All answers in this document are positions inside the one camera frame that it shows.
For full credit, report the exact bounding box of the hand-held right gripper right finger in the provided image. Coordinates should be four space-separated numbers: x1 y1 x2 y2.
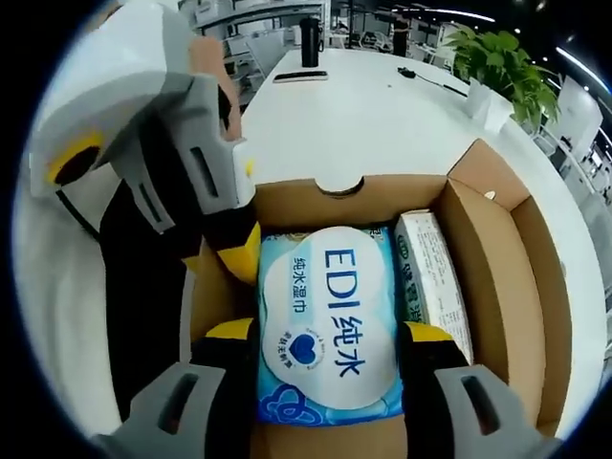
400 320 568 459

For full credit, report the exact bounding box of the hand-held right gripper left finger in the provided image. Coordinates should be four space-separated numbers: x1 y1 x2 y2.
93 317 260 459

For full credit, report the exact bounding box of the brown cardboard shoe box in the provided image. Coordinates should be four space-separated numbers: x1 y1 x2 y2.
184 138 574 459

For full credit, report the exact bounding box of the white printed carton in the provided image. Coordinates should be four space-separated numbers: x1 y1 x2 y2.
394 209 475 367

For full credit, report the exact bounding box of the blue wet wipes pack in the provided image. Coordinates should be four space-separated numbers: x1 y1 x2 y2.
255 225 405 427

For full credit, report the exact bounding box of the person's left hand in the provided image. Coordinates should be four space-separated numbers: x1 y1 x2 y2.
188 35 244 143

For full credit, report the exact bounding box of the black smartphone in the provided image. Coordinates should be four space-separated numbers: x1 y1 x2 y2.
273 70 330 83

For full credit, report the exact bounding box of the grey metal shelving rack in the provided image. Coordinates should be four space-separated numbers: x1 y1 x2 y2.
193 0 331 49

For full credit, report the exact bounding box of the black thermos bottle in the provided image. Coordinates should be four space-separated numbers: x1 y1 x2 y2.
298 16 325 68

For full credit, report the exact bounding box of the green potted plant white pot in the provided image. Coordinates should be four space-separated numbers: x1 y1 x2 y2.
444 26 560 133

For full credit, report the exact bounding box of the white square pillar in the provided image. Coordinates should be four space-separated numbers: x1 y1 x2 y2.
557 76 603 144

